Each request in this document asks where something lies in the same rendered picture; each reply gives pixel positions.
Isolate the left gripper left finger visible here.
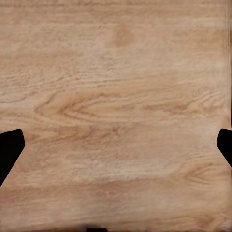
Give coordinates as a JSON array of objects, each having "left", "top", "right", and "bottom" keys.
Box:
[{"left": 0, "top": 129, "right": 25, "bottom": 187}]

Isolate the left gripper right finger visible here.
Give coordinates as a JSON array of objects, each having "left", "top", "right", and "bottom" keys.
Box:
[{"left": 217, "top": 128, "right": 232, "bottom": 167}]

